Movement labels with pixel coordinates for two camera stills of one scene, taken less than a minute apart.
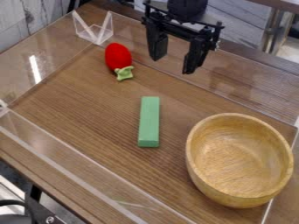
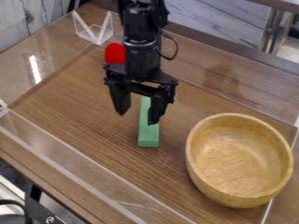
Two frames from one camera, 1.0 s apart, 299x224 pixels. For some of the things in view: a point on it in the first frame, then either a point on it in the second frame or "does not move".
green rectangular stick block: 150,122 does not move
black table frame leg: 42,215 does not move
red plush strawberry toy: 118,59 does not move
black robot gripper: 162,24 → 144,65
